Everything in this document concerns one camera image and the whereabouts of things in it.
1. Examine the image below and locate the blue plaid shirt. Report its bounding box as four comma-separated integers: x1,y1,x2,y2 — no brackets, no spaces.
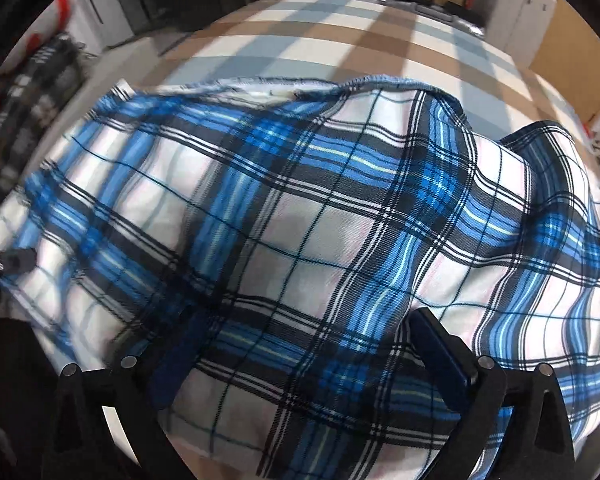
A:
0,75,600,480

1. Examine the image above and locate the silver suitcase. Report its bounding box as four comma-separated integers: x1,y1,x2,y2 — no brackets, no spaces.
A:
414,0,487,36

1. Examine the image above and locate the wooden door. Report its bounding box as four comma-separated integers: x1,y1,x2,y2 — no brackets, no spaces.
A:
529,0,600,128

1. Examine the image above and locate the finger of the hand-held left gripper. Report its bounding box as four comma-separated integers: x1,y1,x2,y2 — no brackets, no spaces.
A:
0,247,35,283

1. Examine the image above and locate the black white checked blanket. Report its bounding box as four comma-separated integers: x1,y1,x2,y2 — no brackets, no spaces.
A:
0,32,101,196

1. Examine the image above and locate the checked bed sheet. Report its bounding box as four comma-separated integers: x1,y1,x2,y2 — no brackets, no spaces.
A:
95,0,600,146

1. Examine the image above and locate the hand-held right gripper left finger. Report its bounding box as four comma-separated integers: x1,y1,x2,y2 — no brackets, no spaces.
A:
45,310,206,480

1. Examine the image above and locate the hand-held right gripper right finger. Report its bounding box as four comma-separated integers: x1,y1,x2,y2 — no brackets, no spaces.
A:
410,308,576,480

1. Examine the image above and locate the white suitcase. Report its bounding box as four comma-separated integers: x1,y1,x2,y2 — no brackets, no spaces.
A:
486,0,557,68

